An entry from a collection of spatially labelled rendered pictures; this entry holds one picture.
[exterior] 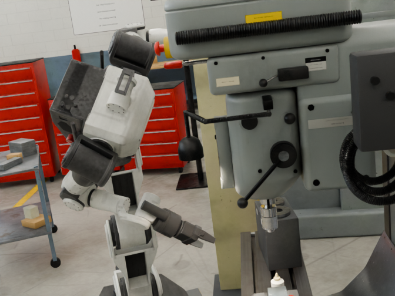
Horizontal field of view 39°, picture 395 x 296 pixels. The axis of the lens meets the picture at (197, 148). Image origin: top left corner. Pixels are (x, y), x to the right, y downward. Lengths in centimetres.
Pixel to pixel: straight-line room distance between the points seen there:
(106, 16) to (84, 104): 903
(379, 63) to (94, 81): 98
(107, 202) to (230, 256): 176
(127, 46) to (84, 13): 903
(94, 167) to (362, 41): 87
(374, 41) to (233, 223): 226
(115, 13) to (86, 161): 912
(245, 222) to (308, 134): 211
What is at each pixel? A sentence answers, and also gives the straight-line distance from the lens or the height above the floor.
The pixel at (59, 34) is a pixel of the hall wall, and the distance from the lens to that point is 1108.
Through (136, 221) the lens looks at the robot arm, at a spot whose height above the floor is 117.
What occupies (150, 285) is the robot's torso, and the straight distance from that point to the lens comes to 242.
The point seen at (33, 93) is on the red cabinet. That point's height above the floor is 110.
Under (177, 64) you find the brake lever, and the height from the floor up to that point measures 170.
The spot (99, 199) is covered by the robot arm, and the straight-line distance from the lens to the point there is 200.
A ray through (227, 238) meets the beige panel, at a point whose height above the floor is 39.
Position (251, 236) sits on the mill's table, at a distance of 233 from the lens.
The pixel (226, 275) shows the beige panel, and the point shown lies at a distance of 369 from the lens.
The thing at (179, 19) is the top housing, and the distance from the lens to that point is 141.
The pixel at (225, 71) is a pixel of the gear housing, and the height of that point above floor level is 169.
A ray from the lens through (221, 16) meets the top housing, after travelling 140.
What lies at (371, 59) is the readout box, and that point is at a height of 171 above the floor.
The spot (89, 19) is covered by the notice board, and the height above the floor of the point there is 181.
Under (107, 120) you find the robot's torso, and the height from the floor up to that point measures 154.
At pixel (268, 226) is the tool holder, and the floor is 121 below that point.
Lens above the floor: 187
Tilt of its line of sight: 15 degrees down
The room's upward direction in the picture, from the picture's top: 7 degrees counter-clockwise
